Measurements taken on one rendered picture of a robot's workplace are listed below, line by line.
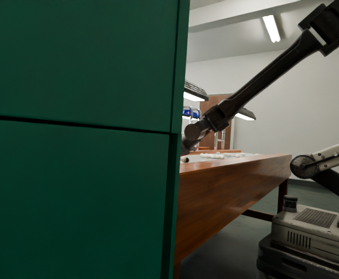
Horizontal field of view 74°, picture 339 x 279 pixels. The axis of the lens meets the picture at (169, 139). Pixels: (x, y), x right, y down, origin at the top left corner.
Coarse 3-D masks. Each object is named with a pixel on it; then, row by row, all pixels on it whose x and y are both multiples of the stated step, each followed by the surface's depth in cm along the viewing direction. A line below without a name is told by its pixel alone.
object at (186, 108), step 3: (186, 108) 212; (189, 108) 193; (192, 108) 192; (195, 108) 206; (198, 108) 205; (192, 111) 191; (198, 111) 204; (192, 114) 192; (198, 114) 204; (192, 117) 192; (198, 117) 204; (189, 120) 192; (198, 120) 204; (189, 123) 192; (198, 144) 204; (198, 147) 204
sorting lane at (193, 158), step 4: (184, 156) 121; (188, 156) 122; (192, 156) 124; (196, 156) 126; (224, 156) 142; (232, 156) 147; (240, 156) 153; (244, 156) 156; (248, 156) 159; (192, 160) 101; (196, 160) 102; (200, 160) 103; (204, 160) 105; (208, 160) 106
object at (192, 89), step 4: (188, 84) 104; (192, 84) 109; (184, 88) 98; (188, 88) 102; (192, 88) 106; (196, 88) 110; (200, 88) 115; (188, 92) 101; (192, 92) 104; (196, 92) 107; (200, 92) 111; (204, 92) 117; (196, 96) 108; (200, 96) 110; (204, 96) 114; (204, 100) 117; (208, 100) 119
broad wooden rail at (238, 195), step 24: (192, 168) 52; (216, 168) 58; (240, 168) 75; (264, 168) 105; (288, 168) 172; (192, 192) 49; (216, 192) 59; (240, 192) 77; (264, 192) 108; (192, 216) 49; (216, 216) 60; (192, 240) 50
